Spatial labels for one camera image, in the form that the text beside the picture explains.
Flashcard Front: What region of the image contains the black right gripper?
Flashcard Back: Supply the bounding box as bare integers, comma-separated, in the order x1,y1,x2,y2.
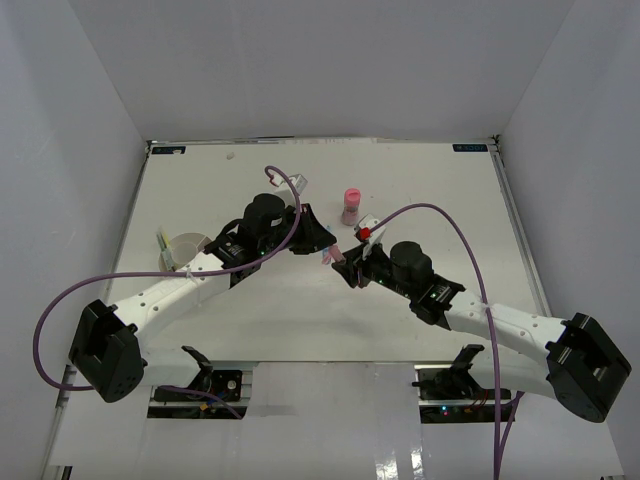
332,239,415,301

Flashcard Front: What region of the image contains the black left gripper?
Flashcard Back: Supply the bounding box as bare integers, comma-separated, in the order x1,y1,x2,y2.
260,204,337,257

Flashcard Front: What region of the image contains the yellow pencil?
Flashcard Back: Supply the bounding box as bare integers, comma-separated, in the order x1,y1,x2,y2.
158,226,177,274

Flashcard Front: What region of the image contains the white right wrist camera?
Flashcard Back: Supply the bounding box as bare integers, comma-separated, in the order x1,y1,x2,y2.
354,214,386,259

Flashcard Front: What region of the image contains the white round divided container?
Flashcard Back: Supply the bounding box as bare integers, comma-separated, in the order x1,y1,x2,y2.
156,231,212,272

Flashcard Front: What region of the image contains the pink correction tape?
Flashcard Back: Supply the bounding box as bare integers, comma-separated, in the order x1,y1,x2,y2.
321,244,345,265

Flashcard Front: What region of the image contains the pink glue stick bottle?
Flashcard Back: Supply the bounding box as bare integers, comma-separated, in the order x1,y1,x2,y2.
341,188,361,226

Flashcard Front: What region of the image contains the blue correction tape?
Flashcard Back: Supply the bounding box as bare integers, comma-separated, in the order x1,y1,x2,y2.
321,225,335,265

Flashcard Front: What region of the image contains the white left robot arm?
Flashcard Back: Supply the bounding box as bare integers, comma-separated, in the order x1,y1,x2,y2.
69,193,336,403

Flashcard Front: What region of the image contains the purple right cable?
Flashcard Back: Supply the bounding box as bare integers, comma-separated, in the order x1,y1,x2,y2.
369,202,526,480

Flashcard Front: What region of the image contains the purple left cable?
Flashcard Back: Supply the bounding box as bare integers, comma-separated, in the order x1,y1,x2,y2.
32,165,304,391

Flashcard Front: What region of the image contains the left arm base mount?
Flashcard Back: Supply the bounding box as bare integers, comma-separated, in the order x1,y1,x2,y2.
147,370,253,420

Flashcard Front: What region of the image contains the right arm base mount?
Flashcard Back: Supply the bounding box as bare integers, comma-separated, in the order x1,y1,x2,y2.
412,366,495,425

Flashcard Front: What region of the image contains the purple cable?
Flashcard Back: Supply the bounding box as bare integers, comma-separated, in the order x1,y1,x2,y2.
369,202,526,480
32,165,304,391

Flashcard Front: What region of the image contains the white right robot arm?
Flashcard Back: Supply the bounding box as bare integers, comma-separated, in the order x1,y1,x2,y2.
332,241,632,423

